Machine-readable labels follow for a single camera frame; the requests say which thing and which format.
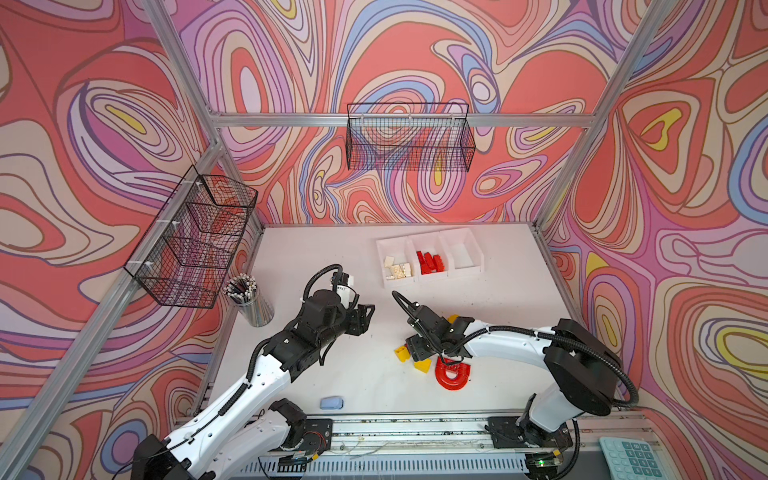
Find yellow lego brick front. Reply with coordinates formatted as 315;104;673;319
413;359;432;374

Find red arch lego piece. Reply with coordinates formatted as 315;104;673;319
435;358;471;391

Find white lego brick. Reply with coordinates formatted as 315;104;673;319
389;264;407;279

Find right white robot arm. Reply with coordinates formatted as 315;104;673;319
401;301;639;448

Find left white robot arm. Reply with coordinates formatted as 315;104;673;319
129;287;375;479

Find left translucent plastic bin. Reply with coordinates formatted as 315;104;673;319
375;236;418;289

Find translucent plastic bin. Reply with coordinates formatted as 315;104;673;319
409;232;448;283
375;236;418;289
438;228;485;278

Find metal cup of pens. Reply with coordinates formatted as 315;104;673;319
225;274;274;328

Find right translucent plastic bin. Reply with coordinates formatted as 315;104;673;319
438;228;485;278

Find blue eraser block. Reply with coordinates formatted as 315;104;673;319
319;396;345;410

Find middle translucent plastic bin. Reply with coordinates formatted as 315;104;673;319
409;232;448;283

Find green calculator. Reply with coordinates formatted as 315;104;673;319
599;437;666;480

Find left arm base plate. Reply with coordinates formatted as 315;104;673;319
281;418;333;454

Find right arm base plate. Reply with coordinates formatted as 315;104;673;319
485;416;573;450

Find left black wire basket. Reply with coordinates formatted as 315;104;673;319
124;166;258;309

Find black wire basket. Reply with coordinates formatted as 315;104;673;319
345;100;476;172
124;166;258;309

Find back black wire basket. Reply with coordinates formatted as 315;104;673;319
345;100;476;172

